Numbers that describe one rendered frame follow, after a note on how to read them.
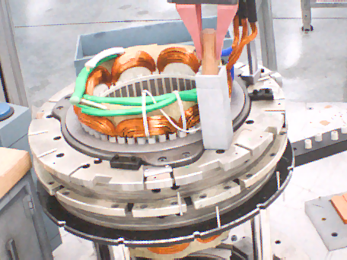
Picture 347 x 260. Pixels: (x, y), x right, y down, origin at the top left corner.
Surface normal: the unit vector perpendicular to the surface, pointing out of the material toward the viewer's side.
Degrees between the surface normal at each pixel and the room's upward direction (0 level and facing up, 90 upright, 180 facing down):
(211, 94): 90
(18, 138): 90
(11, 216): 90
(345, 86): 0
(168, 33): 90
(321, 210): 0
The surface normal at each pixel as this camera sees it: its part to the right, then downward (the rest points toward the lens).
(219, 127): -0.26, 0.50
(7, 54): 0.63, 0.30
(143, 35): 0.04, 0.48
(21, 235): 0.90, 0.10
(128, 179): -0.13, -0.87
